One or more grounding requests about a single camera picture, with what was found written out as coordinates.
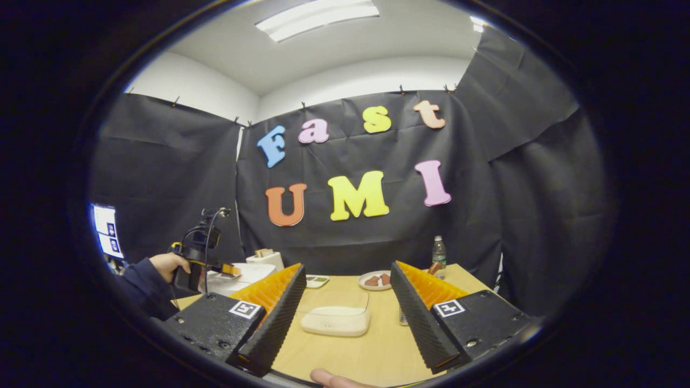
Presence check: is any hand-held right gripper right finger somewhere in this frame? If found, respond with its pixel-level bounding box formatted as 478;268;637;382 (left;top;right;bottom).
390;261;540;375

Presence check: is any clear plastic water bottle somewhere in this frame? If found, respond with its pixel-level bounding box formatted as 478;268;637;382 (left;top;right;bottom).
431;235;447;279

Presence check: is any white round plate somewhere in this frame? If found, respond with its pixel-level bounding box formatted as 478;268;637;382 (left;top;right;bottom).
358;270;393;292

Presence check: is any white toaster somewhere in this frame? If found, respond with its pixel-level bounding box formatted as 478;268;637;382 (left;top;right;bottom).
246;248;285;272

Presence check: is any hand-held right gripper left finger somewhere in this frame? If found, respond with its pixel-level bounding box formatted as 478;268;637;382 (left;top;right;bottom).
162;263;308;378

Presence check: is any large ceiling light panel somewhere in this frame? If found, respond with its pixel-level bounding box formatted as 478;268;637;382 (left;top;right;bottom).
254;0;380;43

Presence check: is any clear container of rice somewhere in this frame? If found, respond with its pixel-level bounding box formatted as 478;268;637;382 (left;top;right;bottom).
300;289;371;338

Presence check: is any white rice cooker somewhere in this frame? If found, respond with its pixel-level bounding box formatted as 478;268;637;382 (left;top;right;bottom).
205;262;277;297

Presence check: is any computer monitor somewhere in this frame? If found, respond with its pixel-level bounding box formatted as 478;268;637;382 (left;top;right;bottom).
92;204;125;259

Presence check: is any black backdrop cloth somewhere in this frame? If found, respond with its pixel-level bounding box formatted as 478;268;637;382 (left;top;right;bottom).
89;27;618;318

